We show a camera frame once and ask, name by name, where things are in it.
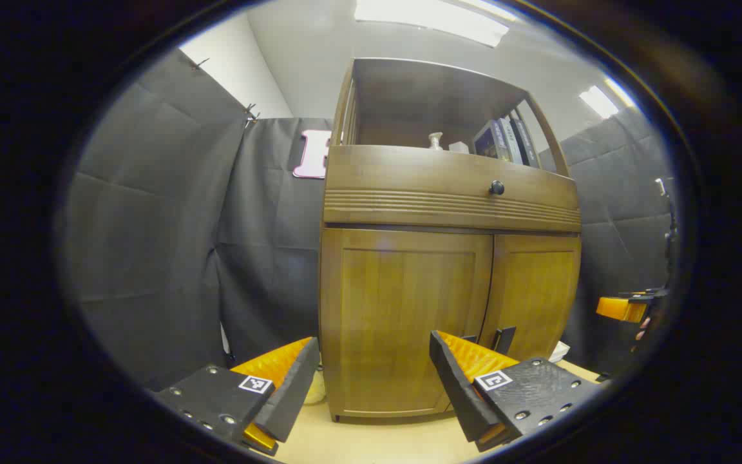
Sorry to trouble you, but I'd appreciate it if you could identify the wooden drawer with black knob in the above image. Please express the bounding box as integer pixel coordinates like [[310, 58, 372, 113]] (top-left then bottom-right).
[[323, 144, 582, 233]]

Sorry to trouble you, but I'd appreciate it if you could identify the wooden double-door shoe cabinet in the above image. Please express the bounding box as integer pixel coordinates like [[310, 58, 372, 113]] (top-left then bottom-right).
[[318, 57, 583, 423]]

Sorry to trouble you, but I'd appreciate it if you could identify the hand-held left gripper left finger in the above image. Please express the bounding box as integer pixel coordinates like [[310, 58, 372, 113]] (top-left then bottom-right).
[[151, 335, 321, 457]]

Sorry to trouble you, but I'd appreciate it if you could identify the dark blue standing book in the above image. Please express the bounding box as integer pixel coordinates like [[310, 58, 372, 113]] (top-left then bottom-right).
[[472, 120, 513, 162]]

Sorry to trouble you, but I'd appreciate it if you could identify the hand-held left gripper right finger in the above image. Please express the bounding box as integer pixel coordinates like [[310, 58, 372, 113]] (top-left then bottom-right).
[[429, 330, 611, 453]]

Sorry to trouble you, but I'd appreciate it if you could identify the small cream object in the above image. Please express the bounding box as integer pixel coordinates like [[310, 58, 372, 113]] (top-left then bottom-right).
[[303, 367, 327, 405]]

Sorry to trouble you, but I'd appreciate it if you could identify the ceiling light panel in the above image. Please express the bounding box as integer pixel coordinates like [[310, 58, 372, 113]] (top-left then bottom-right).
[[353, 0, 517, 48], [579, 77, 636, 120]]

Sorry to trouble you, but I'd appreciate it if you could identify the white spine standing book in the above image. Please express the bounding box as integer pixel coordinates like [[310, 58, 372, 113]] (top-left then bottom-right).
[[499, 117, 525, 165]]

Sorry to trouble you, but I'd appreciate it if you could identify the wooden cabinet door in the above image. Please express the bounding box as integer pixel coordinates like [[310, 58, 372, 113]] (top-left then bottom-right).
[[479, 233, 583, 362], [319, 227, 495, 420]]

